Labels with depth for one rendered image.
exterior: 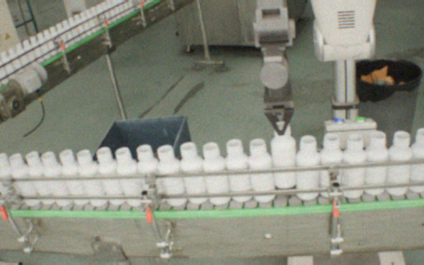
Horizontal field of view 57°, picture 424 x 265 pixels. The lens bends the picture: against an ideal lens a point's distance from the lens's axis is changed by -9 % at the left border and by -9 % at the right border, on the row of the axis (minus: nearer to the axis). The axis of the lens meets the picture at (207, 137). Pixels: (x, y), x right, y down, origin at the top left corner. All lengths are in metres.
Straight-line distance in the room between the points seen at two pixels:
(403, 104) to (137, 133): 1.60
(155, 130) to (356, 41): 0.86
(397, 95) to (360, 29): 1.12
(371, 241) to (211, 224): 0.43
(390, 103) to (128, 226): 1.83
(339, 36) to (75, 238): 1.09
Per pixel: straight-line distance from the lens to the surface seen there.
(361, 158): 1.04
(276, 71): 0.85
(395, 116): 2.66
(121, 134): 1.80
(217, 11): 4.86
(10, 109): 2.42
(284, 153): 1.02
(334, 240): 1.08
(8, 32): 5.37
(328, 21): 1.50
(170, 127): 1.72
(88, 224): 1.25
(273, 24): 0.90
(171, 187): 1.10
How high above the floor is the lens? 1.71
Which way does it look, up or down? 30 degrees down
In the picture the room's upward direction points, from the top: 10 degrees counter-clockwise
